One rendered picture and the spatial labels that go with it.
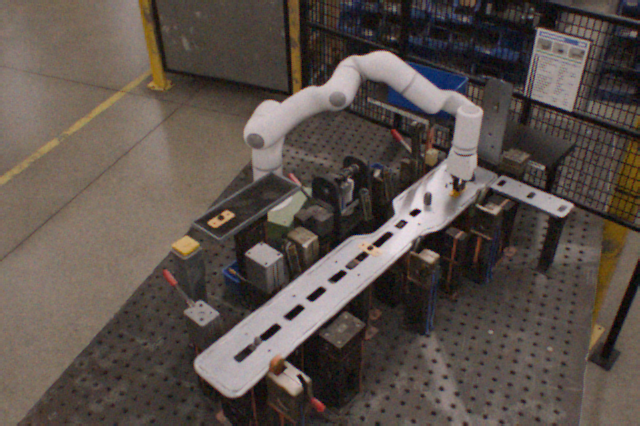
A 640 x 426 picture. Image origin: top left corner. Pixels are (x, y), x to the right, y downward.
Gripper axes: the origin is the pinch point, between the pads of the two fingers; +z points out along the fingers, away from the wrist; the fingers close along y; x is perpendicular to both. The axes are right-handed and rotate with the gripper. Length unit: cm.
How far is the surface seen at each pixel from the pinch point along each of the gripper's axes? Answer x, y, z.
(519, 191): 14.9, 17.1, 3.2
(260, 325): -94, -9, 3
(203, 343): -109, -18, 6
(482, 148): 26.6, -5.9, -0.4
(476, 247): -7.7, 14.7, 17.1
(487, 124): 26.6, -5.5, -11.5
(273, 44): 124, -222, 51
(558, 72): 54, 6, -26
